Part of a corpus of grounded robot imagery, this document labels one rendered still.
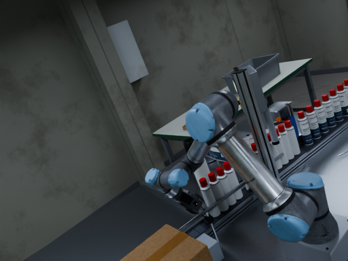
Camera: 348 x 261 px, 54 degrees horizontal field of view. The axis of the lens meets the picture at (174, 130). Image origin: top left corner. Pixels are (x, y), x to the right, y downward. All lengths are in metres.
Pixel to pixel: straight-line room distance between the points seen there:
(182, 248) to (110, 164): 3.07
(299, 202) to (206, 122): 0.39
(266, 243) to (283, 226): 0.42
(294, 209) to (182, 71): 3.83
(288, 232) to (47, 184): 3.11
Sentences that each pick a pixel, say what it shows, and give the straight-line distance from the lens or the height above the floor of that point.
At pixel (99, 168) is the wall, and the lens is 4.12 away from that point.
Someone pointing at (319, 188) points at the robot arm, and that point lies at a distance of 1.24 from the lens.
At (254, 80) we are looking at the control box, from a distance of 1.51.
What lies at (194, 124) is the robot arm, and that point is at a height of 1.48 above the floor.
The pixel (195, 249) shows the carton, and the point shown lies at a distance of 1.16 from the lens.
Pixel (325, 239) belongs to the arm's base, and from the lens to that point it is 1.33.
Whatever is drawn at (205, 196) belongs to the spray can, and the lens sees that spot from 1.62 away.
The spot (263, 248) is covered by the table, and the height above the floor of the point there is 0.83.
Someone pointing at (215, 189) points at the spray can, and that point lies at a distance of 1.63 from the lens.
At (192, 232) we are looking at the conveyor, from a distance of 1.65.
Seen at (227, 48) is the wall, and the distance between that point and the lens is 5.45.
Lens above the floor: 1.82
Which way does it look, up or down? 18 degrees down
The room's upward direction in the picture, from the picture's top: 22 degrees counter-clockwise
